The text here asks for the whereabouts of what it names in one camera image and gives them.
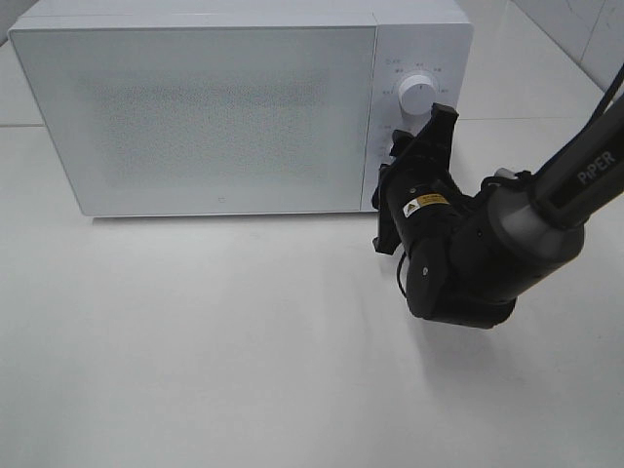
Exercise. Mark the white microwave door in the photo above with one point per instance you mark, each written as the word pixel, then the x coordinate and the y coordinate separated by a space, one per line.
pixel 205 121

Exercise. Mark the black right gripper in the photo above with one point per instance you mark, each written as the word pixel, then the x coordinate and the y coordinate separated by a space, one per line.
pixel 419 206

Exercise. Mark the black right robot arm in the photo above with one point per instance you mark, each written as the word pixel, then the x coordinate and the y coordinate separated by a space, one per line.
pixel 466 259

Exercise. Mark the white microwave oven body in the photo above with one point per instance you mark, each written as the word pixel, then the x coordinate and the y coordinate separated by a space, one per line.
pixel 433 37

